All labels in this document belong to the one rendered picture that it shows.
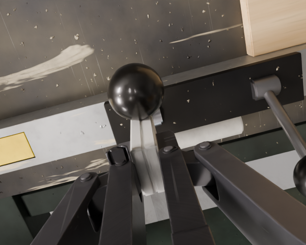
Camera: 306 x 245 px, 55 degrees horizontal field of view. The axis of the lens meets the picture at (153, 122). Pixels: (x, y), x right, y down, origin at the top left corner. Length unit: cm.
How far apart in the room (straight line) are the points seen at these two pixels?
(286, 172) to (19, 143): 211
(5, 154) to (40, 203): 16
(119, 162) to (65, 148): 18
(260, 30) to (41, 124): 25
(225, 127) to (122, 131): 12
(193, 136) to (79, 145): 13
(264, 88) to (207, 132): 8
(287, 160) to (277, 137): 179
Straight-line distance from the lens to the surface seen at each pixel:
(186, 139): 34
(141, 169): 16
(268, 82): 31
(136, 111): 18
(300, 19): 36
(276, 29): 35
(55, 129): 32
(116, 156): 15
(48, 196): 48
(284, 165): 229
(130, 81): 18
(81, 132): 32
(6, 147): 35
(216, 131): 34
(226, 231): 46
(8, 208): 49
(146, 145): 16
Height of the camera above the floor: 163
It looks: 30 degrees down
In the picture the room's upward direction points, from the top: 118 degrees counter-clockwise
